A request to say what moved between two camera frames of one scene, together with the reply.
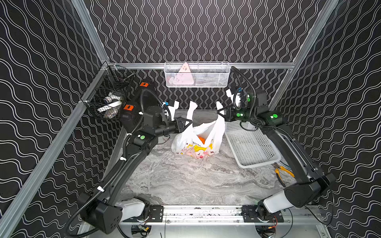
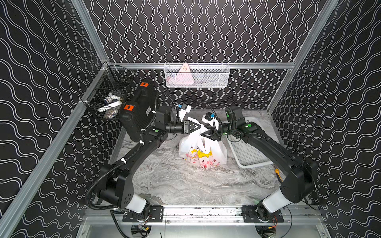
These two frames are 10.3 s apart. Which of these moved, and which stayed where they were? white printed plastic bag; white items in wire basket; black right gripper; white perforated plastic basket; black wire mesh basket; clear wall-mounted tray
Moved: white printed plastic bag; black right gripper
Stayed: white perforated plastic basket; black wire mesh basket; white items in wire basket; clear wall-mounted tray
